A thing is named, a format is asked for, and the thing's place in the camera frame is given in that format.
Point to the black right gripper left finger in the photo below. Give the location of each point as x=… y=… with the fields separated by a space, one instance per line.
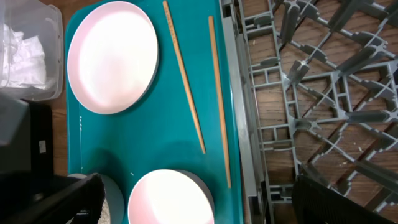
x=71 y=202

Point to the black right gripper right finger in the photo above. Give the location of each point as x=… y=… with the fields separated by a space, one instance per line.
x=315 y=204

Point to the white round plate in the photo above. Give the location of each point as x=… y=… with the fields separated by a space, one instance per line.
x=113 y=57

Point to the wooden chopstick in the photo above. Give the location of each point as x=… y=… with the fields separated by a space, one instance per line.
x=181 y=66
x=216 y=66

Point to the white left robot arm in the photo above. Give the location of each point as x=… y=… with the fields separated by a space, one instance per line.
x=27 y=169

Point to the black food waste tray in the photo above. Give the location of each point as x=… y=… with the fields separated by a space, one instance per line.
x=41 y=138

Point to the grey dishwasher rack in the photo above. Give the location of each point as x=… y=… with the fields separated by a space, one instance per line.
x=315 y=92

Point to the clear plastic waste bin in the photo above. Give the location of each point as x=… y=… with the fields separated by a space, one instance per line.
x=36 y=18

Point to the teal plastic tray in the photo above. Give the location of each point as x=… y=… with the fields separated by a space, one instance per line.
x=158 y=132

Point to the crumpled white tissue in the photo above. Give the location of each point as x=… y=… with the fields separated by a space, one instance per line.
x=23 y=61

